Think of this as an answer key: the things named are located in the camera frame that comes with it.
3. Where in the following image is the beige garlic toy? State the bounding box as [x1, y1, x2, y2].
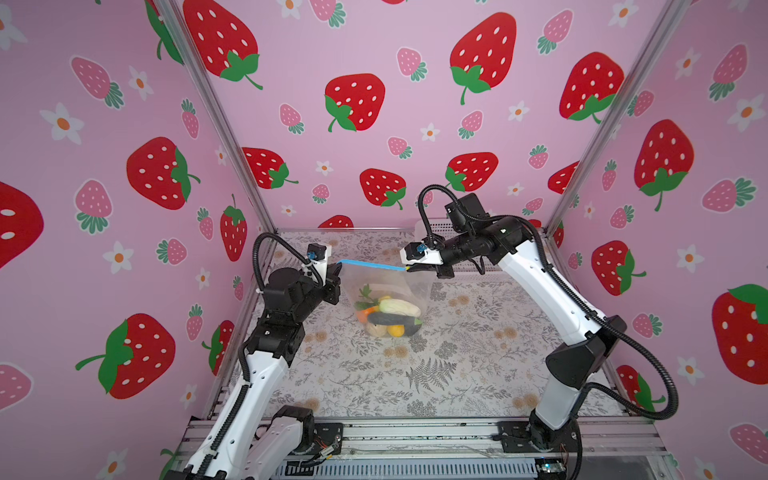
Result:
[365, 323, 388, 338]

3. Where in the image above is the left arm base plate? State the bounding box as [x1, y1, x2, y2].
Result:
[256, 417, 344, 457]

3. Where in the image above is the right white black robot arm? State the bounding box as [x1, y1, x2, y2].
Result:
[400, 193, 679, 452]

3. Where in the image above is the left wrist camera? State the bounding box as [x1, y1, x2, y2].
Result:
[304, 243, 332, 285]

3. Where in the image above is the white daikon toy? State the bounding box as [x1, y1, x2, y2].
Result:
[379, 298, 421, 318]

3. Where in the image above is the yellow lemon toy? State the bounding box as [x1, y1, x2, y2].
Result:
[387, 325, 406, 338]

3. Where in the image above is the left aluminium frame post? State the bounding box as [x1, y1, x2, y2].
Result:
[156, 0, 278, 233]

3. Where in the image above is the orange tangerine toy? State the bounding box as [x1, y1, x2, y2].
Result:
[356, 306, 379, 324]

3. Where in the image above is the white plastic basket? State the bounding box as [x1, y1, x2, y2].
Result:
[413, 218, 503, 279]

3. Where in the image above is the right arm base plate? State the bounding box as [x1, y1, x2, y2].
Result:
[492, 419, 580, 455]

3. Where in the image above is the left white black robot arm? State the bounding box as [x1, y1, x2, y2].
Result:
[166, 233, 342, 479]

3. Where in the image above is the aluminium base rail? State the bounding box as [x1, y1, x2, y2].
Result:
[269, 416, 681, 479]

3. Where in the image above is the green leaf toy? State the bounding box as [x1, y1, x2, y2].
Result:
[354, 284, 379, 311]

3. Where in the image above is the clear zip top bag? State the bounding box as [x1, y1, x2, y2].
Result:
[340, 260, 433, 338]

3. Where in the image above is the right aluminium frame post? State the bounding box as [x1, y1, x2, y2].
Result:
[544, 0, 690, 234]

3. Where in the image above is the aluminium frame post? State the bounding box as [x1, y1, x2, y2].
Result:
[544, 0, 690, 234]
[156, 0, 278, 233]

